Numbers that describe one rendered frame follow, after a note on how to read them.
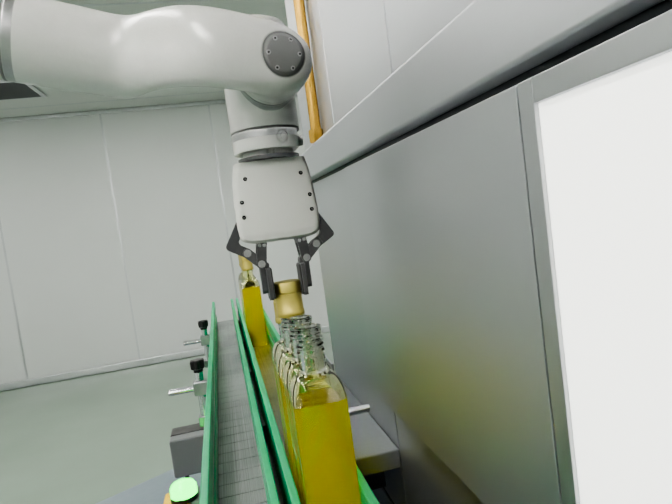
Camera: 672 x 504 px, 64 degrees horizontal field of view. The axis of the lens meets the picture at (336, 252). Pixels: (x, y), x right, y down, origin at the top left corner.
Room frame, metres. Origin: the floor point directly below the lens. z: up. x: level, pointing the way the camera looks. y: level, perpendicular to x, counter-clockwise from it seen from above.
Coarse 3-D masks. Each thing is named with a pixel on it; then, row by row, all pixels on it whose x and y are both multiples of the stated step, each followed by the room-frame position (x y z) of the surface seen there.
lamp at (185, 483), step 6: (180, 480) 0.86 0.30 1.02; (186, 480) 0.86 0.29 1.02; (192, 480) 0.86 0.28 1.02; (174, 486) 0.85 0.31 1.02; (180, 486) 0.84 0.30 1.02; (186, 486) 0.84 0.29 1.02; (192, 486) 0.85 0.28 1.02; (174, 492) 0.84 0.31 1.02; (180, 492) 0.84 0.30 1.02; (186, 492) 0.84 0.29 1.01; (192, 492) 0.84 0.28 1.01; (198, 492) 0.86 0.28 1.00; (174, 498) 0.84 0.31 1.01; (180, 498) 0.83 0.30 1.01; (186, 498) 0.84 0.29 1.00; (192, 498) 0.84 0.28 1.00
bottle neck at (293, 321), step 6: (288, 318) 0.62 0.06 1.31; (294, 318) 0.62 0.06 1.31; (300, 318) 0.62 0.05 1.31; (306, 318) 0.60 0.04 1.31; (288, 324) 0.61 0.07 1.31; (294, 324) 0.60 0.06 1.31; (300, 324) 0.60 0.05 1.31; (288, 330) 0.61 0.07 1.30; (294, 342) 0.60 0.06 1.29; (294, 348) 0.60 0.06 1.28; (294, 354) 0.61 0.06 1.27; (294, 360) 0.61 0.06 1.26
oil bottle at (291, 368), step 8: (288, 368) 0.60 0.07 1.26; (296, 368) 0.59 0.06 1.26; (288, 376) 0.59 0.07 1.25; (288, 384) 0.59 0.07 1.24; (288, 392) 0.59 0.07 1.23; (288, 400) 0.59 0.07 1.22; (288, 408) 0.60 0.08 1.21; (288, 416) 0.61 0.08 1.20; (288, 424) 0.63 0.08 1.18; (296, 456) 0.59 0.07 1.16; (296, 464) 0.60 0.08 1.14; (296, 472) 0.61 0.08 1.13; (296, 480) 0.63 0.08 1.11
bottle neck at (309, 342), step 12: (312, 324) 0.57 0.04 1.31; (300, 336) 0.55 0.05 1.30; (312, 336) 0.54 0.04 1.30; (300, 348) 0.55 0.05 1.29; (312, 348) 0.54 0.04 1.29; (324, 348) 0.56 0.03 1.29; (300, 360) 0.55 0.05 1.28; (312, 360) 0.54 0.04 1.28; (324, 360) 0.55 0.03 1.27; (300, 372) 0.55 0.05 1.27; (312, 372) 0.54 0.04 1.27
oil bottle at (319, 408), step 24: (312, 384) 0.53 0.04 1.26; (336, 384) 0.54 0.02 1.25; (312, 408) 0.53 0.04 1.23; (336, 408) 0.53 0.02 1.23; (312, 432) 0.53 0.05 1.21; (336, 432) 0.53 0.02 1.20; (312, 456) 0.53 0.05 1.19; (336, 456) 0.53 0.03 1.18; (312, 480) 0.53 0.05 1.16; (336, 480) 0.53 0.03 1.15
